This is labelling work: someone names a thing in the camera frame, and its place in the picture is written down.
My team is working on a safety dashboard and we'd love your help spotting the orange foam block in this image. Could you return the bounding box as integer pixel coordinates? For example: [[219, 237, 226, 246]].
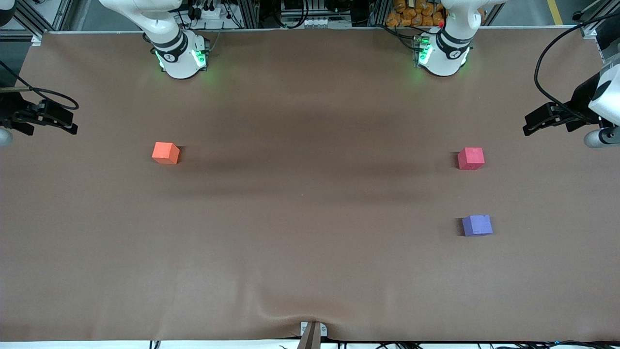
[[152, 142, 181, 165]]

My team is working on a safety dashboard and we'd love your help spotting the red foam block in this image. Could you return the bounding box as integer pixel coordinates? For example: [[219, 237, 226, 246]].
[[457, 147, 485, 171]]

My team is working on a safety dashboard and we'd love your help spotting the purple foam block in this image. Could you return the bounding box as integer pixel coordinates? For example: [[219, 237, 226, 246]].
[[461, 215, 494, 237]]

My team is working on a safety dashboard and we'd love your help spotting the white power strip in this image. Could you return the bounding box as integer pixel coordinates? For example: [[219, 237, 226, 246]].
[[186, 4, 228, 21]]

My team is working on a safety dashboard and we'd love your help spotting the white terminal strip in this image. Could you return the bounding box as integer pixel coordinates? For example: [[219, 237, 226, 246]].
[[280, 17, 326, 29]]

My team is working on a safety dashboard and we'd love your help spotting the brown table mat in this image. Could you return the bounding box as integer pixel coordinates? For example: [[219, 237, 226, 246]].
[[0, 27, 620, 343]]

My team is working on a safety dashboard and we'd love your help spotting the table edge clamp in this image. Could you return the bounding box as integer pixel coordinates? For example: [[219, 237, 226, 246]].
[[296, 321, 328, 349]]

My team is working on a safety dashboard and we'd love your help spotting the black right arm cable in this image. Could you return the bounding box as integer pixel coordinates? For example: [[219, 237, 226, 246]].
[[0, 59, 79, 111]]

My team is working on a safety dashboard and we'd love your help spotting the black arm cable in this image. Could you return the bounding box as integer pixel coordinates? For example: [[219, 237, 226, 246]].
[[534, 12, 620, 122], [0, 59, 79, 111]]

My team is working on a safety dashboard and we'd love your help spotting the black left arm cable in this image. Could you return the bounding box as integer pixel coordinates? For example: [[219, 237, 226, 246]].
[[534, 12, 620, 122]]

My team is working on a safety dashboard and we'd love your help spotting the aluminium frame profile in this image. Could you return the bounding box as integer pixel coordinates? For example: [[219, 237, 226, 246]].
[[574, 0, 620, 40], [0, 0, 73, 40]]

